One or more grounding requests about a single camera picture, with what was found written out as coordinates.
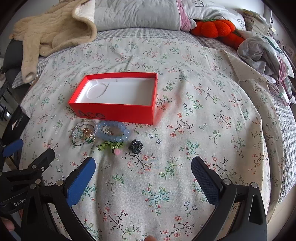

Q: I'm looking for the floral bed sheet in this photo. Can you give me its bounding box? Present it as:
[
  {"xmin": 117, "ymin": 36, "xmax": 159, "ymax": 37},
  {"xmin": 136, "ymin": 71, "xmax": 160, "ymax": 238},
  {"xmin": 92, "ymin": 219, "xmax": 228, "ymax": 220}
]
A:
[{"xmin": 11, "ymin": 27, "xmax": 296, "ymax": 241}]

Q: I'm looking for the thin multicolour bead bracelet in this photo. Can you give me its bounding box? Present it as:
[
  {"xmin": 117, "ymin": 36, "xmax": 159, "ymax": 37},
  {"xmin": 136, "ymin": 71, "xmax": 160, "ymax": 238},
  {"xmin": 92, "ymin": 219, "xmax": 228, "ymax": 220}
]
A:
[{"xmin": 71, "ymin": 120, "xmax": 98, "ymax": 147}]

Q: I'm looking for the gold ring green stone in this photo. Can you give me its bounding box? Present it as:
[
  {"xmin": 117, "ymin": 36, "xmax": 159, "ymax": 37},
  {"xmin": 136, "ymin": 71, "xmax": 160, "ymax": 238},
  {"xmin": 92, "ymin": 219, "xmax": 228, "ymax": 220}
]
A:
[{"xmin": 85, "ymin": 137, "xmax": 95, "ymax": 144}]

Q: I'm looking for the crumpled patterned blanket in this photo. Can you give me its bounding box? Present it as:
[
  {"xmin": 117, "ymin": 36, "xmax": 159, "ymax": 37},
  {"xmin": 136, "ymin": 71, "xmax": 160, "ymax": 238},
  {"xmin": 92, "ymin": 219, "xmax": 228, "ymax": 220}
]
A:
[{"xmin": 237, "ymin": 30, "xmax": 295, "ymax": 105}]

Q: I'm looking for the light blue bead bracelet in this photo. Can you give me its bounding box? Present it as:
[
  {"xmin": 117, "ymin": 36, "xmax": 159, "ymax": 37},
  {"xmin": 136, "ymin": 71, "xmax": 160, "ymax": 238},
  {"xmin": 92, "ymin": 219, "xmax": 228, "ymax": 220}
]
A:
[{"xmin": 96, "ymin": 120, "xmax": 132, "ymax": 143}]

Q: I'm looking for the green bead bracelet pink charm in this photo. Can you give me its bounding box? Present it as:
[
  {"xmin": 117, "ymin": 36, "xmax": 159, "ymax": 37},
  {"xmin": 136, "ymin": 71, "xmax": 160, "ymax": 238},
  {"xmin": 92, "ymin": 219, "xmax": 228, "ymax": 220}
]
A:
[{"xmin": 97, "ymin": 141, "xmax": 124, "ymax": 156}]

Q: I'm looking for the white printed pillow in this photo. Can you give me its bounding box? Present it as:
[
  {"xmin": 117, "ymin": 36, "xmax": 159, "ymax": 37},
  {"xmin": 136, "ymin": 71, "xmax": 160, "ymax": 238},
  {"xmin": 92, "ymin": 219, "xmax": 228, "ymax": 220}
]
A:
[{"xmin": 182, "ymin": 0, "xmax": 246, "ymax": 31}]

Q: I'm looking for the black box on floor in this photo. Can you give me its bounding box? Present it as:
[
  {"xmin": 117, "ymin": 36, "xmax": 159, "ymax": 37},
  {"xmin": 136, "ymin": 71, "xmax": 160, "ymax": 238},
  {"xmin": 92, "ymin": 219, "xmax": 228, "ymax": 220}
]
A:
[{"xmin": 1, "ymin": 105, "xmax": 30, "ymax": 146}]

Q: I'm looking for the red cardboard jewelry box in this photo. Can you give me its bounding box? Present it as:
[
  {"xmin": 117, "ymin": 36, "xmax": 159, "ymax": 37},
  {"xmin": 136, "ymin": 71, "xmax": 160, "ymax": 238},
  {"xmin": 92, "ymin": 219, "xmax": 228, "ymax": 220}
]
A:
[{"xmin": 68, "ymin": 72, "xmax": 158, "ymax": 125}]

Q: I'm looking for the small gold earring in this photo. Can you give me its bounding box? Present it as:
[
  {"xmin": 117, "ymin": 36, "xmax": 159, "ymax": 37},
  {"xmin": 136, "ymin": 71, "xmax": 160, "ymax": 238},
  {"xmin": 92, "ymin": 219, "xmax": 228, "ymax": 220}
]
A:
[{"xmin": 102, "ymin": 126, "xmax": 113, "ymax": 136}]

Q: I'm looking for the person's hand on gripper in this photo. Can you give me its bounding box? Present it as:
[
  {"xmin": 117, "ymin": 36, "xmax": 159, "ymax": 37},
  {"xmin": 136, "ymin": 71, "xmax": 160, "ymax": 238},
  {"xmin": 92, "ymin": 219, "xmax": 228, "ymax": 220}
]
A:
[{"xmin": 1, "ymin": 217, "xmax": 15, "ymax": 232}]

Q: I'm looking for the dark rhinestone hair claw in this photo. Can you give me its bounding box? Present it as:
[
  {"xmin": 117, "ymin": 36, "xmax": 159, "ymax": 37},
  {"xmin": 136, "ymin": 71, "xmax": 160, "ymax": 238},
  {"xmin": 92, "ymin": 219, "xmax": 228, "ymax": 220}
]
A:
[{"xmin": 128, "ymin": 139, "xmax": 143, "ymax": 155}]

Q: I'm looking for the grey quilted pillow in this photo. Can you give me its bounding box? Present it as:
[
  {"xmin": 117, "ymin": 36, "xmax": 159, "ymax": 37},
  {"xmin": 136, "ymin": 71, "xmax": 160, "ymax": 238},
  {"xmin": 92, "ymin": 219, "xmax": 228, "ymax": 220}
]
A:
[{"xmin": 93, "ymin": 0, "xmax": 197, "ymax": 32}]

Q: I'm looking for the beige fleece garment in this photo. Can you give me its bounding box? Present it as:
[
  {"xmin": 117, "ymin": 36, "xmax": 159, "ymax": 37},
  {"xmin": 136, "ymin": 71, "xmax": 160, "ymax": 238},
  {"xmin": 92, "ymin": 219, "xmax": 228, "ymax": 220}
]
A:
[{"xmin": 9, "ymin": 1, "xmax": 97, "ymax": 83}]

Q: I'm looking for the orange pumpkin plush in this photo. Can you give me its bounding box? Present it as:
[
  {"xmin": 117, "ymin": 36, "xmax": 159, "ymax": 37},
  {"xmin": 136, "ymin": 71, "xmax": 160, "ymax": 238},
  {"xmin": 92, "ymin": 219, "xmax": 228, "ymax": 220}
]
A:
[{"xmin": 190, "ymin": 20, "xmax": 245, "ymax": 50}]

